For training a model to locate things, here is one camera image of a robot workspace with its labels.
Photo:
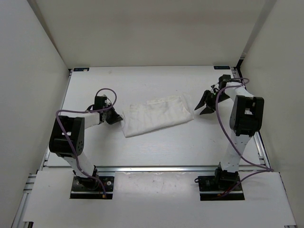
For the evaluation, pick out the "white front cover board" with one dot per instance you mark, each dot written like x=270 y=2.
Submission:
x=157 y=200

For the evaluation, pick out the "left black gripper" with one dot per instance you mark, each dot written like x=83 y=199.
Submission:
x=115 y=118

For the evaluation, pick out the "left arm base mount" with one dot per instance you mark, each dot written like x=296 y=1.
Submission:
x=86 y=188

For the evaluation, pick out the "front aluminium rail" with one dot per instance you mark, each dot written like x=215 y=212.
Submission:
x=155 y=168

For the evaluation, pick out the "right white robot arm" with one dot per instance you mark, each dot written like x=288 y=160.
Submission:
x=245 y=119

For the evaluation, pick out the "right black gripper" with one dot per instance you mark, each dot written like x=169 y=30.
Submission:
x=210 y=108

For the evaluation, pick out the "white skirt cloth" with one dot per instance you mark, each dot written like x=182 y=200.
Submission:
x=156 y=114

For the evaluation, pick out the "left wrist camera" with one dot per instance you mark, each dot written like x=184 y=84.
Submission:
x=100 y=102

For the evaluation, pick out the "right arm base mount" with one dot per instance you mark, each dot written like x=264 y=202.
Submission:
x=220 y=186

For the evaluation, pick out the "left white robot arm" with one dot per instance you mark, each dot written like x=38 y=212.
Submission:
x=68 y=135

